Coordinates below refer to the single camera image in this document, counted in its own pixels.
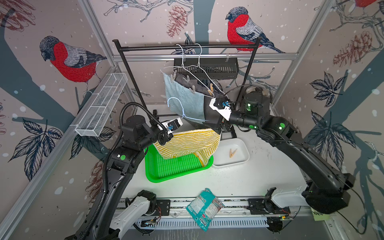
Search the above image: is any yellow striped towel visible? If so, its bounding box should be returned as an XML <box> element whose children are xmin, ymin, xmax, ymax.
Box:
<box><xmin>154</xmin><ymin>129</ymin><xmax>221</xmax><ymax>167</ymax></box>

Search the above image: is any light blue wire hanger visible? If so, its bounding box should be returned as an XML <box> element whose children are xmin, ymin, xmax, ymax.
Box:
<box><xmin>167</xmin><ymin>97</ymin><xmax>207</xmax><ymax>122</ymax></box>

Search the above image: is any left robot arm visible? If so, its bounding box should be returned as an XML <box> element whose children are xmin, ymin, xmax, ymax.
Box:
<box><xmin>67</xmin><ymin>115</ymin><xmax>183</xmax><ymax>240</ymax></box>

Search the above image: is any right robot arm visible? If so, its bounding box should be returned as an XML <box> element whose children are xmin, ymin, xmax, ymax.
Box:
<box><xmin>209</xmin><ymin>91</ymin><xmax>355</xmax><ymax>214</ymax></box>

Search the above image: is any green plastic basket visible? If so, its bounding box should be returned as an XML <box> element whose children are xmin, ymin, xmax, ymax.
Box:
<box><xmin>145</xmin><ymin>145</ymin><xmax>214</xmax><ymax>183</ymax></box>

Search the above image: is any dark grey towel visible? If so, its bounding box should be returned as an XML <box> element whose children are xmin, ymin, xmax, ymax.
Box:
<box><xmin>187</xmin><ymin>80</ymin><xmax>219</xmax><ymax>130</ymax></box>

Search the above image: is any light blue towel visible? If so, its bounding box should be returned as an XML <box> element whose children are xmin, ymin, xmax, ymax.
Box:
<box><xmin>163</xmin><ymin>73</ymin><xmax>205</xmax><ymax>123</ymax></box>

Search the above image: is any orange clothespin on grey towel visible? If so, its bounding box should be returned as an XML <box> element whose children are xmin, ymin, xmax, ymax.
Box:
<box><xmin>210</xmin><ymin>83</ymin><xmax>215</xmax><ymax>97</ymax></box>

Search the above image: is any silver rice cooker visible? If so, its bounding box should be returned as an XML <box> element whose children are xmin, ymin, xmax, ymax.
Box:
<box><xmin>240</xmin><ymin>85</ymin><xmax>273</xmax><ymax>104</ymax></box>

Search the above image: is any teal snack packet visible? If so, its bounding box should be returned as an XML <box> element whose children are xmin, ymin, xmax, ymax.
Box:
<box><xmin>187</xmin><ymin>188</ymin><xmax>224</xmax><ymax>232</ymax></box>

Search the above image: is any black clothes rack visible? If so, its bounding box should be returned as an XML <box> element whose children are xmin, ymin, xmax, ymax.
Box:
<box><xmin>113</xmin><ymin>40</ymin><xmax>252</xmax><ymax>132</ymax></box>

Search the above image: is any green yellow label card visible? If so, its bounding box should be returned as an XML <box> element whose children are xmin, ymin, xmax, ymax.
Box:
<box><xmin>311</xmin><ymin>209</ymin><xmax>330</xmax><ymax>222</ymax></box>

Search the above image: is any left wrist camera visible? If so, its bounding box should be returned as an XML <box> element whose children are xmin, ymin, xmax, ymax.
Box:
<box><xmin>162</xmin><ymin>118</ymin><xmax>183</xmax><ymax>134</ymax></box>

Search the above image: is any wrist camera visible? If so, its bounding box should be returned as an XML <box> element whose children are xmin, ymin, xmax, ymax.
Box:
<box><xmin>162</xmin><ymin>118</ymin><xmax>183</xmax><ymax>134</ymax></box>
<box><xmin>209</xmin><ymin>97</ymin><xmax>232</xmax><ymax>121</ymax></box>

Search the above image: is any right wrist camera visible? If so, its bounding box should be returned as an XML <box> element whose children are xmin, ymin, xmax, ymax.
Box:
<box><xmin>209</xmin><ymin>97</ymin><xmax>232</xmax><ymax>121</ymax></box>

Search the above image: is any black perforated wall basket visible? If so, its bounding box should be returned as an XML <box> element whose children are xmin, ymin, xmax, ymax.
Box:
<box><xmin>174</xmin><ymin>58</ymin><xmax>239</xmax><ymax>80</ymax></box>

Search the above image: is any white wire mesh shelf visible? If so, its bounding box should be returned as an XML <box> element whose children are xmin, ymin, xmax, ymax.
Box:
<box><xmin>75</xmin><ymin>73</ymin><xmax>128</xmax><ymax>137</ymax></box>

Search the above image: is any white wire hanger front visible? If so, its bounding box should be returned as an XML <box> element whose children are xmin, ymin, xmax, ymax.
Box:
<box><xmin>165</xmin><ymin>44</ymin><xmax>215</xmax><ymax>99</ymax></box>

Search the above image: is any white wire hanger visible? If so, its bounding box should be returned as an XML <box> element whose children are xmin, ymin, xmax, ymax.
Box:
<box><xmin>182</xmin><ymin>43</ymin><xmax>226</xmax><ymax>96</ymax></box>
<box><xmin>165</xmin><ymin>44</ymin><xmax>215</xmax><ymax>99</ymax></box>

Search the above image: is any white wire hanger rear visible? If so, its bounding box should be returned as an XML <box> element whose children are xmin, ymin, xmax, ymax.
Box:
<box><xmin>182</xmin><ymin>43</ymin><xmax>226</xmax><ymax>96</ymax></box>

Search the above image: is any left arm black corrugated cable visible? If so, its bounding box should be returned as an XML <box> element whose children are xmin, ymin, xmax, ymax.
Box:
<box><xmin>74</xmin><ymin>101</ymin><xmax>169</xmax><ymax>240</ymax></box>

